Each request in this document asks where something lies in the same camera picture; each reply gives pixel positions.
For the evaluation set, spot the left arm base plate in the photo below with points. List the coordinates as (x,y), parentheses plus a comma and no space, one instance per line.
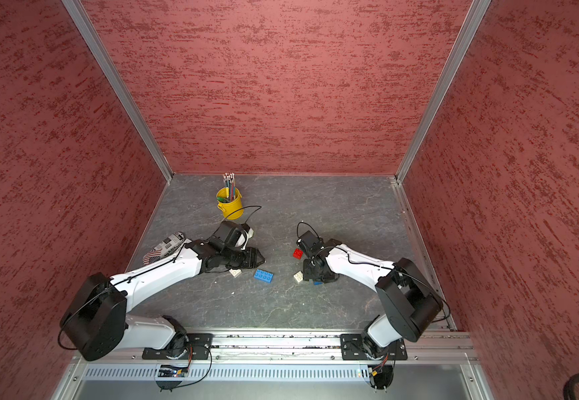
(194,346)

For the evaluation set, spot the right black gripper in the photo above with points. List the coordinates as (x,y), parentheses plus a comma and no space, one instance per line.
(308,275)

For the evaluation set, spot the coloured pencils bundle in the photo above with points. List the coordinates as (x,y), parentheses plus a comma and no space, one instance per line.
(229,188)

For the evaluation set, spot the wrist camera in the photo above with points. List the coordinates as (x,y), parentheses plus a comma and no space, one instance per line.
(234,236)
(310,244)

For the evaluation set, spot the red lego brick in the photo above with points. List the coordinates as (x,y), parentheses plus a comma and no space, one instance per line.
(298,253)

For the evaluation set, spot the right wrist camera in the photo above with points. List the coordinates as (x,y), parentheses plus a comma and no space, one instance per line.
(310,244)

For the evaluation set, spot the aluminium front rail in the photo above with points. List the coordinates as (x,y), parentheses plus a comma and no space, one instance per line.
(257,346)

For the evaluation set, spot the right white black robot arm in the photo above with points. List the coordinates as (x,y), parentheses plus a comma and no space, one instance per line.
(409,302)

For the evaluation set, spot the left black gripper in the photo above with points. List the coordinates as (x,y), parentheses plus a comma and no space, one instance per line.
(251,258)

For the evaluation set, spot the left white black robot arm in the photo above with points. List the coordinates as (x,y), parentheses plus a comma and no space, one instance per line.
(99,319)

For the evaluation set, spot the yellow pencil cup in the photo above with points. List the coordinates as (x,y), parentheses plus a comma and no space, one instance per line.
(231,207)

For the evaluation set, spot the light blue long lego brick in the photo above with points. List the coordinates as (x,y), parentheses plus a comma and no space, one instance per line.
(263,276)

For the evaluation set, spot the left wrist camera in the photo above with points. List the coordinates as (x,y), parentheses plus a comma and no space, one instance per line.
(234,236)

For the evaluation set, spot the flag patterned pouch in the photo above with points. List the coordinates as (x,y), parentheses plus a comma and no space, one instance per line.
(165,248)

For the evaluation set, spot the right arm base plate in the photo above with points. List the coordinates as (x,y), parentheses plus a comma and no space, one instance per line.
(361,347)

